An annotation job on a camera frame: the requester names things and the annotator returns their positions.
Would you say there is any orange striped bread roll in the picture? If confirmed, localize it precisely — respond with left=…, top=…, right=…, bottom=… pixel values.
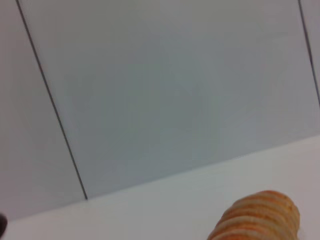
left=206, top=189, right=301, bottom=240

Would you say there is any dark brown wicker basket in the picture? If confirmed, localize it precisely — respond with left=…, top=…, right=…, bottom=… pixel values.
left=0, top=213, right=9, bottom=237

